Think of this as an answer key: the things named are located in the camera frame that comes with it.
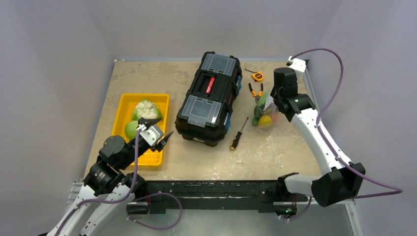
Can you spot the white cauliflower with leaves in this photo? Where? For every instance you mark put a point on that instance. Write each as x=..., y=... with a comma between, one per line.
x=146, y=109

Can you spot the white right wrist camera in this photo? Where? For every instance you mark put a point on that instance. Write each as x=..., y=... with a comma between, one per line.
x=298, y=65

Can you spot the screwdriver with yellow handle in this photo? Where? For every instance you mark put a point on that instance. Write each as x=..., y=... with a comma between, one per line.
x=236, y=140

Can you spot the clear zip top bag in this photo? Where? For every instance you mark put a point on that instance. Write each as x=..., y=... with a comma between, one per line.
x=270, y=109

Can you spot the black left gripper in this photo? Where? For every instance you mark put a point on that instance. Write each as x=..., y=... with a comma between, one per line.
x=148, y=121

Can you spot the yellow tape measure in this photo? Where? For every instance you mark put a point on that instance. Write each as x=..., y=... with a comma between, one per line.
x=256, y=76

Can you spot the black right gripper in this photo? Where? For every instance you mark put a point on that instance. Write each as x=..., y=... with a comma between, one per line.
x=274, y=95

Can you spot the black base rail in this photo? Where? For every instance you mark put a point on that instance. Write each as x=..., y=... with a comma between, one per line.
x=264, y=196

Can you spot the yellow corn cob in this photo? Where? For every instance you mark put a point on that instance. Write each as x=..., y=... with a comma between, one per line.
x=264, y=121

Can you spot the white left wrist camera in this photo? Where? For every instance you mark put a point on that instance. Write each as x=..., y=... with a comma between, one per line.
x=149, y=135

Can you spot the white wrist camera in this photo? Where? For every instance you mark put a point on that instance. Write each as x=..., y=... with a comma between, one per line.
x=149, y=135
x=298, y=65

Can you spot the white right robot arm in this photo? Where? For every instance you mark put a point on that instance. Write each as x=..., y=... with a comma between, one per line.
x=341, y=178

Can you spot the pale green cabbage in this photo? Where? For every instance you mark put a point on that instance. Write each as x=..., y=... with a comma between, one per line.
x=130, y=129

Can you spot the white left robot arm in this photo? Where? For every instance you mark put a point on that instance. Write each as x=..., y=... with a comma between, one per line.
x=106, y=187

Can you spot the dark green avocado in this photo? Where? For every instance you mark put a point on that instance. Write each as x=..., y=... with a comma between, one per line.
x=258, y=112

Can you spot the black plastic toolbox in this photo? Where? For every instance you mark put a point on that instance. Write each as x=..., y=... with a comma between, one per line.
x=205, y=114

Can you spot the yellow plastic tray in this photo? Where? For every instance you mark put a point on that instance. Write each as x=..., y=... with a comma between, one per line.
x=127, y=104

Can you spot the long green chili pepper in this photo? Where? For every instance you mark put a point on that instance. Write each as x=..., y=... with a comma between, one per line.
x=255, y=121

